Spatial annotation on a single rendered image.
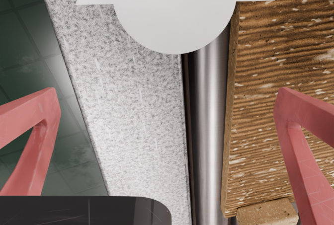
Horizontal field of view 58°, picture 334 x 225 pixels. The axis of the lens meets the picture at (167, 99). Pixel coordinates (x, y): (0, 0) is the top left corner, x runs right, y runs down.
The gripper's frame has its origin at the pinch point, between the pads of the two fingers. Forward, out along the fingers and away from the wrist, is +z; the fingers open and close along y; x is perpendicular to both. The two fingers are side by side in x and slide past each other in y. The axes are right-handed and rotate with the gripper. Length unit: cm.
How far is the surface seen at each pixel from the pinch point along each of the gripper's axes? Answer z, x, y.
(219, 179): 10.8, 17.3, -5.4
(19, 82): 92, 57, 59
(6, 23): 92, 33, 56
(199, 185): 11.4, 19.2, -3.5
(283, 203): 9.7, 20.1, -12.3
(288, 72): 9.9, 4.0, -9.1
